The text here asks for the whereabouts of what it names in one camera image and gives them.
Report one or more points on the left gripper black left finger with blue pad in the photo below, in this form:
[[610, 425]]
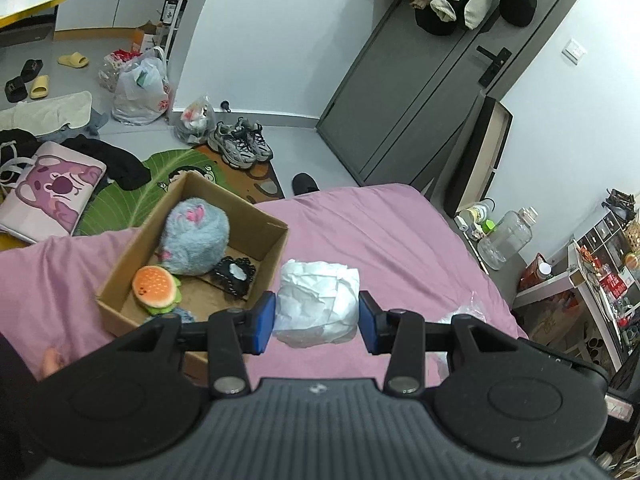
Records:
[[214, 350]]

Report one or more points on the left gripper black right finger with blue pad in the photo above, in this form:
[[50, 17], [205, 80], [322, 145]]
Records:
[[404, 336]]

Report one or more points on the clear bag white filling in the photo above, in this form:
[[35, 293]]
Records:
[[470, 313]]

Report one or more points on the blue denim fish toy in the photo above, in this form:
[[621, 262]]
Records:
[[185, 316]]

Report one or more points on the black lace pouch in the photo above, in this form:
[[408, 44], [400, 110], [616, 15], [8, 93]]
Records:
[[234, 275]]

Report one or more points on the burger plush toy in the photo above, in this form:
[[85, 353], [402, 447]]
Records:
[[157, 290]]

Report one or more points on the white soft bundle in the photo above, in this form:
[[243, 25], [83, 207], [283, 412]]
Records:
[[317, 303]]

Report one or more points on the fluffy blue plush toy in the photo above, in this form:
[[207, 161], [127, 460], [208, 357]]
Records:
[[194, 238]]

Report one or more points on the person's left hand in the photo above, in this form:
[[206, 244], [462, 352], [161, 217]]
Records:
[[52, 362]]

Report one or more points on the pink bed sheet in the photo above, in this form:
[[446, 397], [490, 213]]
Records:
[[405, 252]]

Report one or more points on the open cardboard box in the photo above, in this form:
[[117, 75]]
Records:
[[253, 234]]

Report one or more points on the large clear water jug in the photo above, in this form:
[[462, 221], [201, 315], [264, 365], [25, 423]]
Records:
[[511, 234]]

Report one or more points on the black slipper by bed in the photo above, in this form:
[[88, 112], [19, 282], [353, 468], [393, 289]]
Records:
[[303, 183]]

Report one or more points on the leaning black framed board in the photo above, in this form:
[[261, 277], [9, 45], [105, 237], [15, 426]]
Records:
[[475, 158]]

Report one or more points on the green leaf cartoon rug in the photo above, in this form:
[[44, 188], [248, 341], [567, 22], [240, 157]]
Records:
[[114, 209]]

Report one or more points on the black clothes pile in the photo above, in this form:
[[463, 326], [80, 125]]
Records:
[[122, 167]]

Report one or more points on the grey sneaker left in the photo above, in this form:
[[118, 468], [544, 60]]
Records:
[[233, 149]]

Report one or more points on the grey sneaker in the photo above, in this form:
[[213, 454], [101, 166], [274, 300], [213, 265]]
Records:
[[233, 149], [251, 133]]

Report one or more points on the grey sneaker right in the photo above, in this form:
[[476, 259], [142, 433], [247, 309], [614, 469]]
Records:
[[251, 133]]

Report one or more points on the white side shelf unit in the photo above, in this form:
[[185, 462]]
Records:
[[584, 300]]

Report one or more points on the grey door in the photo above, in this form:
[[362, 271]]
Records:
[[398, 110]]

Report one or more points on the small clear trash bag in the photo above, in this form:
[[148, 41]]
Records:
[[195, 123]]

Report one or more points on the pink bear tote bag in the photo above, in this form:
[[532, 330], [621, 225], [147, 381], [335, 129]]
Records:
[[45, 195]]

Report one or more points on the white plastic shopping bag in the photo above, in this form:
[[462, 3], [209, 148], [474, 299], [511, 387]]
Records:
[[143, 91]]

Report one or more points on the white towel on floor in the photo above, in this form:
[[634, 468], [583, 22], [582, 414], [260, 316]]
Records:
[[49, 115]]

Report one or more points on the yellow slipper far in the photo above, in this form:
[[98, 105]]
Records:
[[75, 60]]

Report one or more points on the yellow slipper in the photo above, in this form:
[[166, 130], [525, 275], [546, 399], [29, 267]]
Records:
[[75, 60], [40, 87]]

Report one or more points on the yellow slipper near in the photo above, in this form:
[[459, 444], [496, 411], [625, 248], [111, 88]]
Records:
[[40, 87]]

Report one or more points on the small cardboard box on floor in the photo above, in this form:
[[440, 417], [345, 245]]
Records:
[[143, 38]]

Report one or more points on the black slipper pair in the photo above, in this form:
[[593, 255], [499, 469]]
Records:
[[15, 89]]

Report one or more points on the dark spray bottle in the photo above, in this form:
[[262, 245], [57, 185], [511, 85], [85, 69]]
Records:
[[168, 12]]

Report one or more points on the black door handle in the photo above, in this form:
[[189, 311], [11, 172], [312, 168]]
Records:
[[497, 61]]

